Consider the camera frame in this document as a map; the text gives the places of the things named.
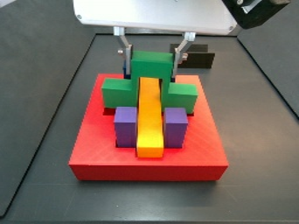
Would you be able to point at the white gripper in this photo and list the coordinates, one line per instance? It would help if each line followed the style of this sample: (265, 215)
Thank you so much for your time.
(201, 16)

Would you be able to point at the green bridge-shaped object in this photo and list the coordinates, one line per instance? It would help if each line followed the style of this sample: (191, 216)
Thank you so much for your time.
(149, 65)

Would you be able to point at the black angle fixture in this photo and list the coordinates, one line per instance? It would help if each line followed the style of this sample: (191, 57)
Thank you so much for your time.
(199, 57)

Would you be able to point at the red base board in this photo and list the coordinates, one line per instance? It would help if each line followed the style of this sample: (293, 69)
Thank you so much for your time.
(97, 160)

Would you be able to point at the blue block left rear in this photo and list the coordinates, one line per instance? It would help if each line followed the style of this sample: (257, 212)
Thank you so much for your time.
(126, 69)

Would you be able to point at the purple block right front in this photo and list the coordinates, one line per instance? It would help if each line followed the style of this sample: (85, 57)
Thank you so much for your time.
(175, 124)

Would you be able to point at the purple block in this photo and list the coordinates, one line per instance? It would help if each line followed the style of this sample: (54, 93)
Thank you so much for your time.
(125, 127)
(175, 124)

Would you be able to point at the purple block left front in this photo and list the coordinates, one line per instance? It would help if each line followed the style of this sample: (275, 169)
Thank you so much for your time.
(125, 127)

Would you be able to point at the yellow long bar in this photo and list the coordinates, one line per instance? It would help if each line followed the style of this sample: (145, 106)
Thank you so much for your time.
(149, 142)

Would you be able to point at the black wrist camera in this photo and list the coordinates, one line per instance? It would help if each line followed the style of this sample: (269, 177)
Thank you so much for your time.
(252, 12)

